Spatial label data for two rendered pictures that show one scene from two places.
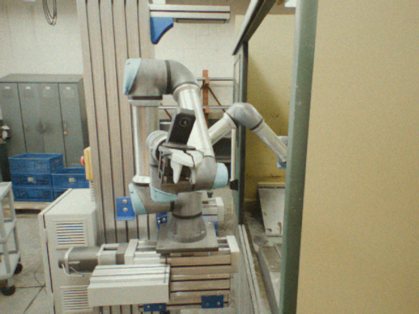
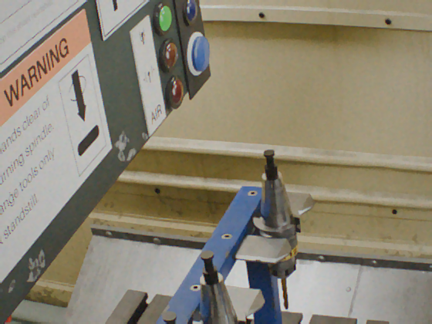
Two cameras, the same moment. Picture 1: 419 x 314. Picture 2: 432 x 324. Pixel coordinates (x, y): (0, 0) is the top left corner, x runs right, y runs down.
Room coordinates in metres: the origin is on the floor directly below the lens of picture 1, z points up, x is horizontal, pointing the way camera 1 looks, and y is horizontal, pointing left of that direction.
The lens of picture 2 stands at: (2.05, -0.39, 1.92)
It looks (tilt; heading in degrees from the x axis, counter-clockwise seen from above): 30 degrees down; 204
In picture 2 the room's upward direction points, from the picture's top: 9 degrees counter-clockwise
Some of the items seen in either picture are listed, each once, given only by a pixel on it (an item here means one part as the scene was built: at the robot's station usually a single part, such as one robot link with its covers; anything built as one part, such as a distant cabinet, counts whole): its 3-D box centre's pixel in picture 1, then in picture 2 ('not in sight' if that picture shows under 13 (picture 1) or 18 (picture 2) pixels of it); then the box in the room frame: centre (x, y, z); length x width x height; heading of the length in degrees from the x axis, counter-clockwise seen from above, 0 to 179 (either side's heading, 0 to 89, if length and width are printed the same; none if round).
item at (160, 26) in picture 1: (162, 31); not in sight; (1.38, 0.19, 1.94); 0.09 x 0.09 x 0.09; 4
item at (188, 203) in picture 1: (184, 193); not in sight; (1.13, 0.09, 1.33); 0.13 x 0.12 x 0.14; 108
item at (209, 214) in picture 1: (186, 209); not in sight; (1.63, 0.12, 1.07); 0.40 x 0.13 x 0.09; 94
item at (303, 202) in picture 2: not in sight; (289, 203); (1.05, -0.74, 1.21); 0.07 x 0.05 x 0.01; 89
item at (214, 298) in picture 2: not in sight; (215, 300); (1.33, -0.75, 1.26); 0.04 x 0.04 x 0.07
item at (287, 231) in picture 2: not in sight; (277, 225); (1.11, -0.74, 1.21); 0.06 x 0.06 x 0.03
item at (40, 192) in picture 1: (59, 182); not in sight; (4.52, 2.21, 0.39); 1.20 x 0.80 x 0.79; 87
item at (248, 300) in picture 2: not in sight; (236, 301); (1.27, -0.75, 1.21); 0.07 x 0.05 x 0.01; 89
